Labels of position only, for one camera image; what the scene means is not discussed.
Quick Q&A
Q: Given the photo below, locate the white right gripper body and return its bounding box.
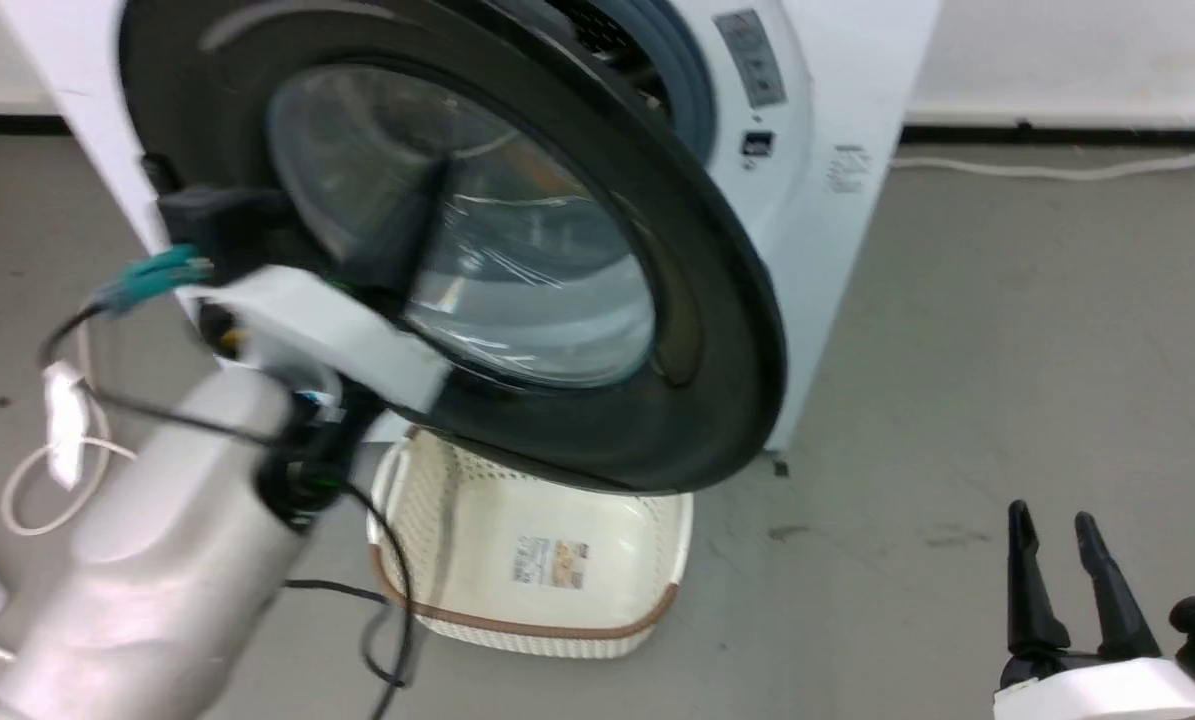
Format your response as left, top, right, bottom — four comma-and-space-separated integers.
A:
991, 648, 1195, 720

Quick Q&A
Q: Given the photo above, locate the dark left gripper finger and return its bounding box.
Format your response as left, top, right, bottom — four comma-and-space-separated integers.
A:
331, 205, 398, 303
375, 155, 455, 317

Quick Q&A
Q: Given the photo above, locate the black round washer door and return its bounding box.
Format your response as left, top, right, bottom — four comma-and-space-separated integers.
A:
117, 0, 789, 497

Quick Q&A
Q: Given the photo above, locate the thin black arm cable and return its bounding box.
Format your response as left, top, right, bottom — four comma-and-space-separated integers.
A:
37, 303, 278, 448
279, 480, 420, 720

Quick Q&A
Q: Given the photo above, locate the teal cable connector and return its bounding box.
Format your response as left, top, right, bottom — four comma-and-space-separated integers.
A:
91, 244, 215, 317

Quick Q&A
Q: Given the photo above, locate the long white floor cable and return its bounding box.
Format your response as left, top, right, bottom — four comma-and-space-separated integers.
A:
891, 138, 1195, 184

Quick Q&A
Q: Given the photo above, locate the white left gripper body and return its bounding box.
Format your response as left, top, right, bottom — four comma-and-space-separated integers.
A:
179, 264, 452, 413

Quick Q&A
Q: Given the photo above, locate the white looped floor cable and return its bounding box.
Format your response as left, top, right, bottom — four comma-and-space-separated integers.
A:
1, 320, 140, 538

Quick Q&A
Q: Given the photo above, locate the paper label inside basket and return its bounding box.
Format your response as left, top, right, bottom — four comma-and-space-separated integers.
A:
511, 534, 591, 592

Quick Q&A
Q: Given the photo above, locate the white power strip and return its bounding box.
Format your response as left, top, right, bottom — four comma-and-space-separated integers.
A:
41, 360, 94, 492

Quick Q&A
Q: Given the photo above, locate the white front-load washing machine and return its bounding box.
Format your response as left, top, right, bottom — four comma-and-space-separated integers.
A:
0, 0, 943, 457

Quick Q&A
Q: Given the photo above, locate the cream plastic laundry basket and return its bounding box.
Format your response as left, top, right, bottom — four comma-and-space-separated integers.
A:
365, 427, 696, 662

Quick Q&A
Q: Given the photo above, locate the grey rectangular info sticker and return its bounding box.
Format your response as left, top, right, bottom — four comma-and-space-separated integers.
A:
713, 9, 789, 110

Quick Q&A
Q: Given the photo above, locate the grey rubber drum gasket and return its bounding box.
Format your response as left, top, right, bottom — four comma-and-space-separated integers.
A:
545, 0, 719, 163

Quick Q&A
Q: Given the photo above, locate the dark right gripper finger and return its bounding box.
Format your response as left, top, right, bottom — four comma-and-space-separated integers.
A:
1073, 511, 1163, 661
1005, 500, 1072, 661

